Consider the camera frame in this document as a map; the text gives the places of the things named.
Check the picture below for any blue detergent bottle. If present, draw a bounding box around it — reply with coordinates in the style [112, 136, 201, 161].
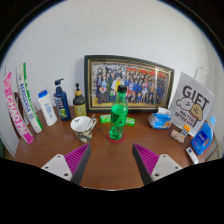
[190, 115, 217, 156]

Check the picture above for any small white remote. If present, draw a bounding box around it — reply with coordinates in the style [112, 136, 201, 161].
[185, 146, 200, 165]

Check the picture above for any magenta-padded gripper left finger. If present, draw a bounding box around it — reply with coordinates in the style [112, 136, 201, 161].
[40, 143, 93, 185]

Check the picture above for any blue tissue pack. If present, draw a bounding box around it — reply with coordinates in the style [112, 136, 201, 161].
[147, 107, 174, 130]

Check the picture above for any white paper gift bag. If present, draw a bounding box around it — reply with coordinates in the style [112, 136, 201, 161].
[168, 66, 216, 138]

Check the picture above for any flat round red coaster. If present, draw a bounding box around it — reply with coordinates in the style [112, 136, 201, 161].
[106, 132, 126, 145]

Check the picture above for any long pink and white box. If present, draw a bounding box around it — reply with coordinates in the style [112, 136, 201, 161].
[3, 71, 35, 145]

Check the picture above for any long green and white box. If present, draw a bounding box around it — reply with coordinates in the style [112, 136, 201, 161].
[15, 62, 44, 135]

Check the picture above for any metal spoon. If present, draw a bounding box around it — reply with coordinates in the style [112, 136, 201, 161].
[86, 113, 97, 130]

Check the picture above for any dark yellow-label pump bottle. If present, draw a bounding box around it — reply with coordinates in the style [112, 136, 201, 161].
[72, 82, 88, 118]

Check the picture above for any white camouflage mug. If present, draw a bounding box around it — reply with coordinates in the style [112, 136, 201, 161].
[70, 115, 98, 144]

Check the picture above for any framed cartoon group picture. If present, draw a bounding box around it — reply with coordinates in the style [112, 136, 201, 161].
[83, 54, 176, 114]

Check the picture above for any green plastic drink bottle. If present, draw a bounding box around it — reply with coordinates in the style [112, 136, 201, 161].
[108, 84, 130, 143]

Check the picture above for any white bottle with blue cap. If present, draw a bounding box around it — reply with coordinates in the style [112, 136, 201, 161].
[37, 89, 59, 127]

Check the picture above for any small colourful box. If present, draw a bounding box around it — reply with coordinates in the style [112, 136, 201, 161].
[170, 124, 191, 145]

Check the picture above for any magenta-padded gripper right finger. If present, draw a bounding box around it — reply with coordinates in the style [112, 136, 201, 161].
[131, 143, 184, 186]

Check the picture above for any blue pump bottle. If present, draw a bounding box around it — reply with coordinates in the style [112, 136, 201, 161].
[53, 78, 72, 122]

